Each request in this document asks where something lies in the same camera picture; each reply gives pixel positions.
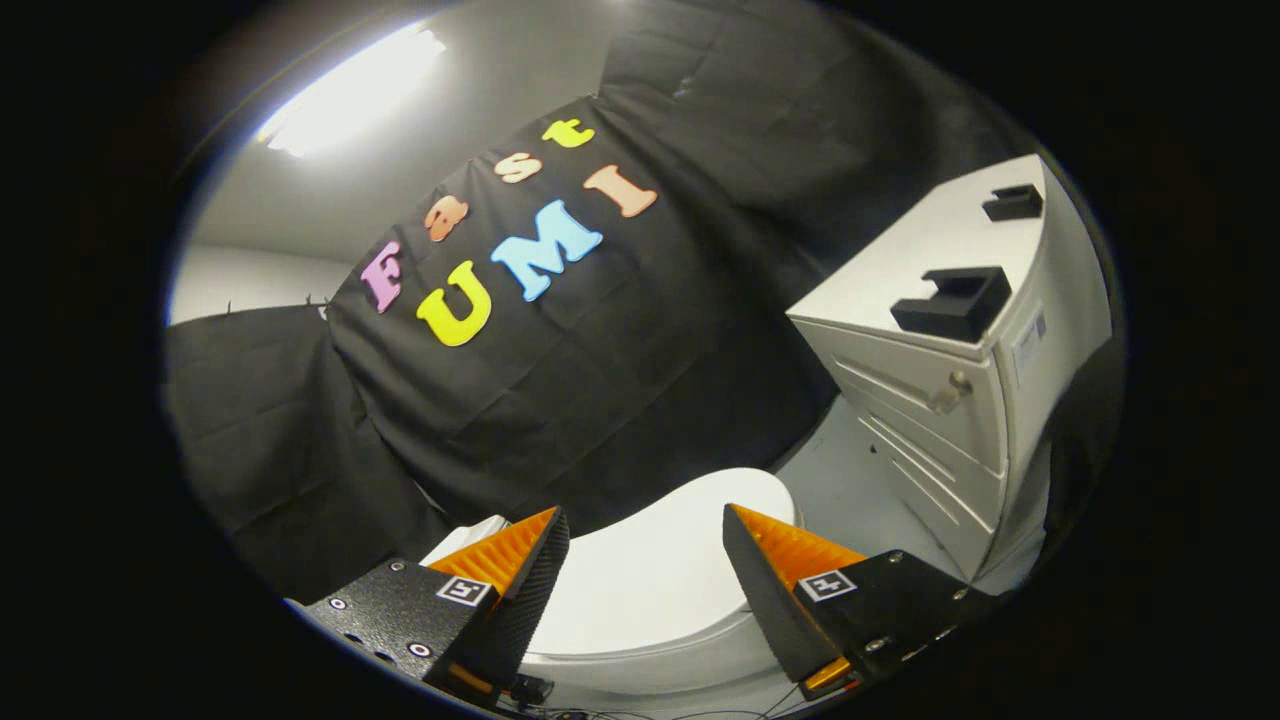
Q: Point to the large ceiling light panel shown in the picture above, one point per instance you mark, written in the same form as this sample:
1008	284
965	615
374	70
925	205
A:
350	90

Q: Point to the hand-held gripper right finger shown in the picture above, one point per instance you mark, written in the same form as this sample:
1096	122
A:
770	610

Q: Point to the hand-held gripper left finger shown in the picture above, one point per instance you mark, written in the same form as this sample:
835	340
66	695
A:
520	610

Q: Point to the black holder block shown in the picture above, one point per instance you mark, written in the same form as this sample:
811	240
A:
1012	203
955	305

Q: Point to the metal cabinet knob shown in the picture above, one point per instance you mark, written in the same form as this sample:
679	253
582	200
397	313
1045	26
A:
950	392

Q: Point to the black backdrop cloth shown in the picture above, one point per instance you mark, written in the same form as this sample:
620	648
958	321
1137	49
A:
600	380

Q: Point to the dark cloth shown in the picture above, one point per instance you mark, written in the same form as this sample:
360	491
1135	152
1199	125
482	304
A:
1085	440

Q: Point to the white cabinet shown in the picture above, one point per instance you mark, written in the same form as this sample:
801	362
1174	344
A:
920	430

